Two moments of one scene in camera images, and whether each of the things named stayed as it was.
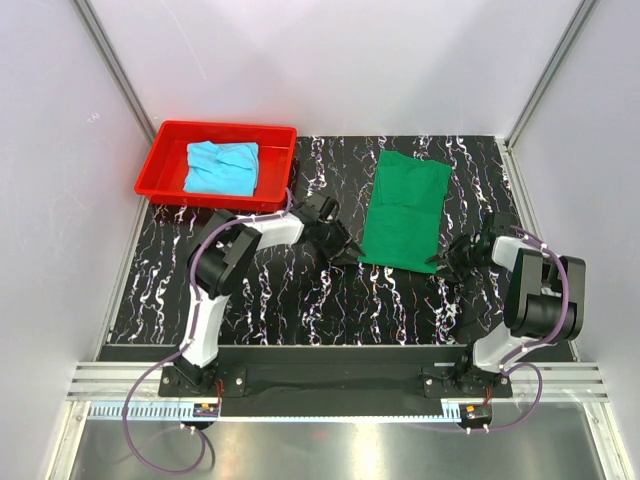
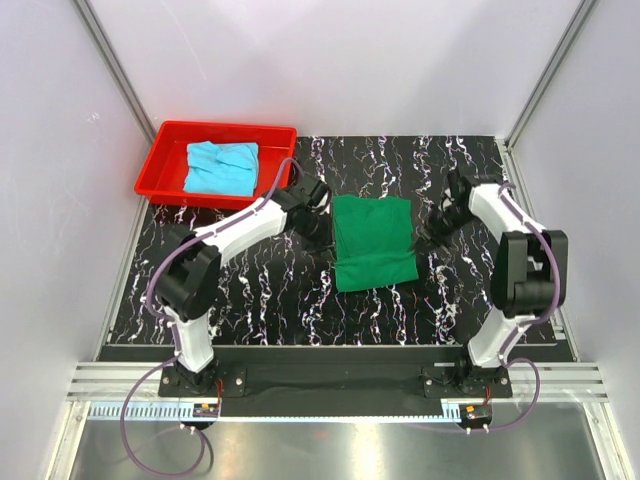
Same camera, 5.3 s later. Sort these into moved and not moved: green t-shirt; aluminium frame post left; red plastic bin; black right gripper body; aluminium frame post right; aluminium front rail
Moved: green t-shirt; black right gripper body
Not moved: aluminium frame post left; aluminium front rail; red plastic bin; aluminium frame post right
